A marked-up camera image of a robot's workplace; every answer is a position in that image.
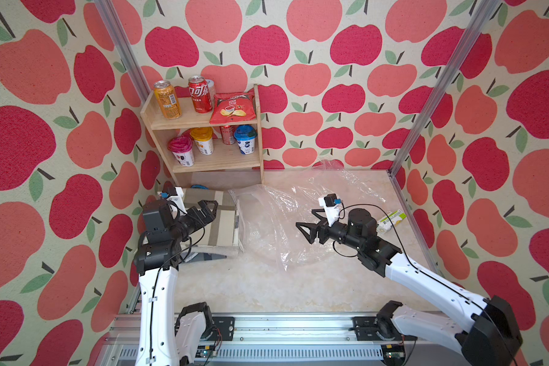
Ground small red can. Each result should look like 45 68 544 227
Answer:
220 125 236 145

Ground beige brown striped scarf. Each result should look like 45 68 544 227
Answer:
183 188 242 258

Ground blue lid cup on shelf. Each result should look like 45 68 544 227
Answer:
234 125 257 155

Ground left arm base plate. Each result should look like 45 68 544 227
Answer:
201 317 236 342

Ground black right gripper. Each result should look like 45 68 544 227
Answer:
297 208 361 256

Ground red chips bag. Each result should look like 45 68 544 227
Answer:
210 91 256 124

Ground green white small box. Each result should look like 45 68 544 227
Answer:
377 210 407 233

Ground clear plastic vacuum bag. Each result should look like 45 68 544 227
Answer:
230 160 386 271

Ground wooden two-tier shelf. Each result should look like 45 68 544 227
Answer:
140 85 265 190

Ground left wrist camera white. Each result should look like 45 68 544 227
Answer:
159 186 186 215

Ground red cola can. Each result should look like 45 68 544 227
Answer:
188 76 213 114

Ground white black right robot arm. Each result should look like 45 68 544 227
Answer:
295 198 523 365

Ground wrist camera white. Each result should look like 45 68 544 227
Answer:
159 186 186 215
318 193 343 227

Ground yellow lid cup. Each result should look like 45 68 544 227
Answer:
190 127 214 156

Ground orange soda can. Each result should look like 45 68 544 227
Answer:
154 80 181 120

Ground aluminium front rail frame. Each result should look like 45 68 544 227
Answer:
95 313 490 366

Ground dark plaid grey scarf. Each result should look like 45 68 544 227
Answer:
178 252 227 264

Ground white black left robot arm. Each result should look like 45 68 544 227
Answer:
134 199 218 365

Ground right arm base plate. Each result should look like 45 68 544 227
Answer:
349 317 417 343

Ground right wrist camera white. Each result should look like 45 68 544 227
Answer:
318 193 343 227

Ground pink lid cup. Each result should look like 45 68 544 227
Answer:
168 135 195 167

